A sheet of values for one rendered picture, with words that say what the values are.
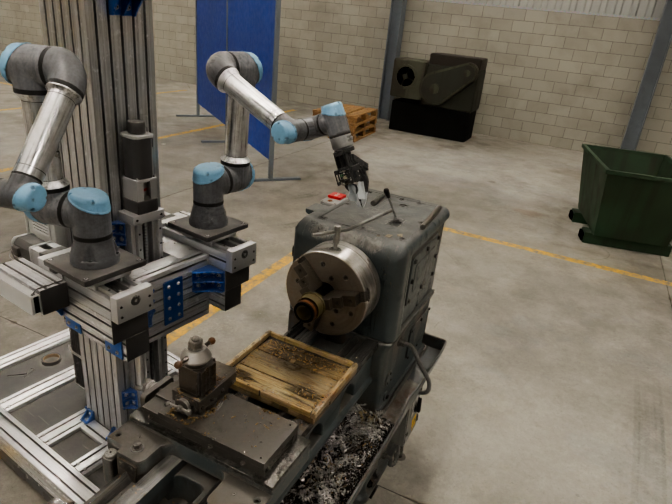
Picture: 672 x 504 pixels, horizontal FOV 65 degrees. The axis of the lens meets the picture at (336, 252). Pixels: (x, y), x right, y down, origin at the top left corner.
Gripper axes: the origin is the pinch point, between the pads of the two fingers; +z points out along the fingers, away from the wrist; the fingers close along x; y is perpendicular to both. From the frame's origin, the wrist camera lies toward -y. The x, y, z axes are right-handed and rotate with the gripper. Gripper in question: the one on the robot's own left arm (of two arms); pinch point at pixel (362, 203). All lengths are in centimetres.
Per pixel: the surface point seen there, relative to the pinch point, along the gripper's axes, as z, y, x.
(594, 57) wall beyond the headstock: -21, -974, 34
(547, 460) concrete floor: 161, -75, 22
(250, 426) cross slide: 39, 75, -10
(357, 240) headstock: 12.5, 1.7, -5.2
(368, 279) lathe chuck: 23.5, 14.1, 1.6
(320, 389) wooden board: 48, 42, -10
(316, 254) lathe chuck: 10.8, 18.8, -12.3
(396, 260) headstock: 21.5, 3.1, 8.2
